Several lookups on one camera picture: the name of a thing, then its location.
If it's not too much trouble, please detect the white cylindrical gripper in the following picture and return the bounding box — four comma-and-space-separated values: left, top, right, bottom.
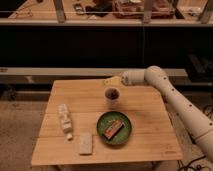
103, 70, 145, 86

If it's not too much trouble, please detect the white sponge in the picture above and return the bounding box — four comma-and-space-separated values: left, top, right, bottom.
79, 133, 93, 155

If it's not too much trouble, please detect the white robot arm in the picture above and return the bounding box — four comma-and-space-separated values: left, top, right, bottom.
103, 66, 213, 163

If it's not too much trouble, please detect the orange snack bar in bowl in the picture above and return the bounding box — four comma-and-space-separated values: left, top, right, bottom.
104, 120, 123, 139

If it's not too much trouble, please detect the green ceramic bowl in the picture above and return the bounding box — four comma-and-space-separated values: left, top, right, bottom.
96, 111, 132, 146

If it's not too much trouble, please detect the dark paper cup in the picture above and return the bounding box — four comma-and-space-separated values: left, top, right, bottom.
104, 87, 120, 108

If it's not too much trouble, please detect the wooden table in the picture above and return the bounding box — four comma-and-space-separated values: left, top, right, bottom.
30, 77, 184, 171

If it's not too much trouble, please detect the white plastic bottle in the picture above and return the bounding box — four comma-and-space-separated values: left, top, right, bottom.
58, 104, 72, 134

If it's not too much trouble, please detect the small white bottle cap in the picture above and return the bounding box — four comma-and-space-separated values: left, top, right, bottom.
66, 133, 73, 140

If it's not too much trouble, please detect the metal shelf rail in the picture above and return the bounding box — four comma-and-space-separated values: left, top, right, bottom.
0, 67, 189, 80

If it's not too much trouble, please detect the black cable on floor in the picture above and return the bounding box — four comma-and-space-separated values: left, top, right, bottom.
177, 154, 208, 171

